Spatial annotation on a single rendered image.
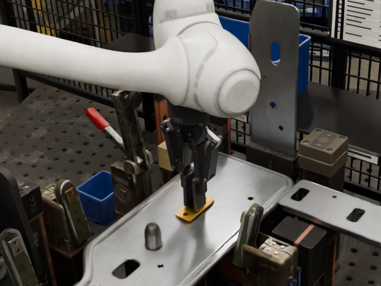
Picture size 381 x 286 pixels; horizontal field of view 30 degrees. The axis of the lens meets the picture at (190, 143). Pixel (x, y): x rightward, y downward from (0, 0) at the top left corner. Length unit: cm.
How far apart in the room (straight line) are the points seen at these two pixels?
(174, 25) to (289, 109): 44
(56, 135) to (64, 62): 125
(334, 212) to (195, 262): 29
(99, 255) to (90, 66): 42
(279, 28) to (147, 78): 47
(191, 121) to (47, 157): 100
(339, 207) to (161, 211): 34
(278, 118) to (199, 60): 53
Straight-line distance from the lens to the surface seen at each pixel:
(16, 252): 125
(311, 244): 134
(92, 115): 146
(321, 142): 148
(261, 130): 156
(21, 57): 107
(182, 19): 114
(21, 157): 221
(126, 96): 136
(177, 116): 124
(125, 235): 135
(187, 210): 138
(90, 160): 213
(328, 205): 141
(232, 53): 101
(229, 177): 148
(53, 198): 135
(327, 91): 174
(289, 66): 145
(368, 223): 137
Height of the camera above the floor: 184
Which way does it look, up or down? 32 degrees down
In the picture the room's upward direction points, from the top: 4 degrees counter-clockwise
